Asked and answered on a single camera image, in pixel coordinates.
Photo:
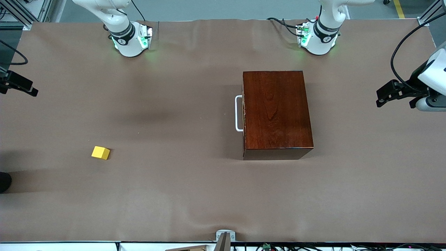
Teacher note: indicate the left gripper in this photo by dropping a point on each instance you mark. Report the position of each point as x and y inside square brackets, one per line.
[413, 84]

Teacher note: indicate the yellow cube block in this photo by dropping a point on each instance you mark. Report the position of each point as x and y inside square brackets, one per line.
[100, 152]

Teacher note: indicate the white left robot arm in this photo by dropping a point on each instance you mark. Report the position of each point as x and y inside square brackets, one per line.
[322, 38]

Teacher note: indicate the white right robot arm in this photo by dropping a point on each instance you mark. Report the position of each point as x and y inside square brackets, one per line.
[122, 38]

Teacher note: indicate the dark brown wooden drawer box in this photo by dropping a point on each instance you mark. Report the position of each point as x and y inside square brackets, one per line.
[278, 111]

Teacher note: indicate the black round object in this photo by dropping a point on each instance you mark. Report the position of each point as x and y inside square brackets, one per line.
[4, 182]

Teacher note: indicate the brown table mat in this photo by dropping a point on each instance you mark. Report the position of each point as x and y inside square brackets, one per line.
[156, 195]

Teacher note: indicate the light wooden board piece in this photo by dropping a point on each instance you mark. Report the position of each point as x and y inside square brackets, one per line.
[195, 248]

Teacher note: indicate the aluminium frame profile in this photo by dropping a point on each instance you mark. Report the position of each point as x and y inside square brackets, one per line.
[427, 17]
[26, 21]

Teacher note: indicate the grey metal camera bracket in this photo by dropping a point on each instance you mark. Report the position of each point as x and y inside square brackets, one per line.
[225, 238]

